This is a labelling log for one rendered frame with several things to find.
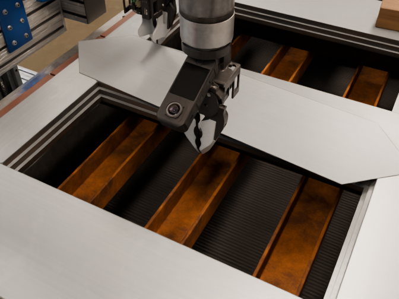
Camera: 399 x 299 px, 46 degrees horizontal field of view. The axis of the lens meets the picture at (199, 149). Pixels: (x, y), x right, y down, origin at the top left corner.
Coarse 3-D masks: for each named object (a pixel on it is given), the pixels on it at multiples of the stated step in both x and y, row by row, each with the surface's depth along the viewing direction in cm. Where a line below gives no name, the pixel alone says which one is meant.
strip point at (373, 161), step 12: (372, 132) 84; (384, 132) 84; (372, 144) 81; (384, 144) 81; (360, 156) 79; (372, 156) 79; (384, 156) 79; (396, 156) 79; (360, 168) 77; (372, 168) 77; (384, 168) 77; (396, 168) 77; (348, 180) 75; (360, 180) 75
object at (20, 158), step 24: (264, 24) 118; (288, 24) 116; (312, 24) 114; (360, 48) 110; (384, 48) 108; (240, 72) 97; (96, 96) 95; (120, 96) 94; (312, 96) 92; (336, 96) 92; (72, 120) 90; (384, 120) 86; (24, 144) 82; (48, 144) 85; (240, 144) 85; (24, 168) 82; (360, 216) 72; (336, 264) 67; (336, 288) 63
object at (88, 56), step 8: (96, 40) 106; (104, 40) 106; (112, 40) 106; (120, 40) 106; (88, 48) 104; (96, 48) 104; (104, 48) 104; (112, 48) 104; (80, 56) 101; (88, 56) 101; (96, 56) 101; (80, 64) 99; (88, 64) 99
